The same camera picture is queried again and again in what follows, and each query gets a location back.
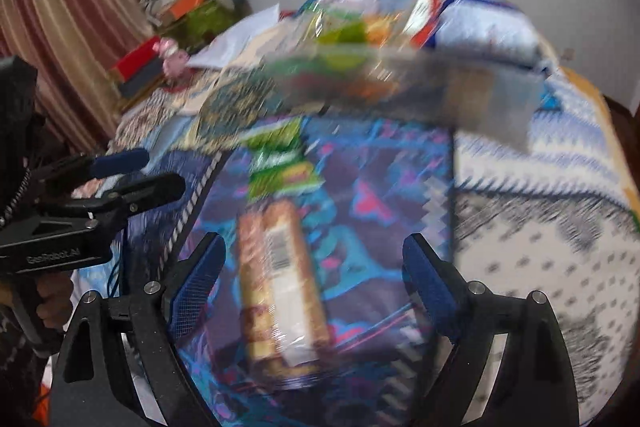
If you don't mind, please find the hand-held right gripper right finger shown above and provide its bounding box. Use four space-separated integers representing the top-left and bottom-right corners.
402 233 581 427

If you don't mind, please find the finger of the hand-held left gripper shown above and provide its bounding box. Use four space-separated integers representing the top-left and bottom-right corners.
39 172 187 228
30 148 151 188

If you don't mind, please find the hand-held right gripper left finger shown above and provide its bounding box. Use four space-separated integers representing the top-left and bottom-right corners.
50 232 228 427

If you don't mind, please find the green pea snack packet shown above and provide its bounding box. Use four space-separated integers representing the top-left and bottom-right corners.
247 119 321 202

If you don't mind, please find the clear plastic container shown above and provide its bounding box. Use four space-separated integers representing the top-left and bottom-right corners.
260 0 546 152

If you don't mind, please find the lime green snack packet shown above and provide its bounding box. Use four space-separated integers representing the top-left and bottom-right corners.
320 14 371 48

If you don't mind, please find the person's left forearm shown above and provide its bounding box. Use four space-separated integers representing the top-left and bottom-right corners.
0 297 56 427

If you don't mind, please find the person's left hand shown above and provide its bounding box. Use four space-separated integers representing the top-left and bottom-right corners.
37 274 76 328

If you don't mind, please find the dark grey box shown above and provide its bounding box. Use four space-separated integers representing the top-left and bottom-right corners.
117 64 168 98

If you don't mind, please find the patchwork blanket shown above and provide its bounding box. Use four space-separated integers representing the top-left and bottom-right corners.
40 0 640 427

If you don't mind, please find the red box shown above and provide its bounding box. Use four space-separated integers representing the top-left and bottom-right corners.
110 36 163 78

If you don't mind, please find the pink rabbit toy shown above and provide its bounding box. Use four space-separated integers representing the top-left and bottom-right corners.
157 38 192 80

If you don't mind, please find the striped curtain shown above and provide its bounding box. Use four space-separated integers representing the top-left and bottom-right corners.
0 0 151 148

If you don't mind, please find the green patterned bag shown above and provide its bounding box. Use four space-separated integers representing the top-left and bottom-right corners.
182 2 236 42

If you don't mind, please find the orange cardboard box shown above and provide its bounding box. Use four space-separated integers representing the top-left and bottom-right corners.
167 0 207 18

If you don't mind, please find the white pillow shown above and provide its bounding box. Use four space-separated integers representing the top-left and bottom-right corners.
186 4 282 68

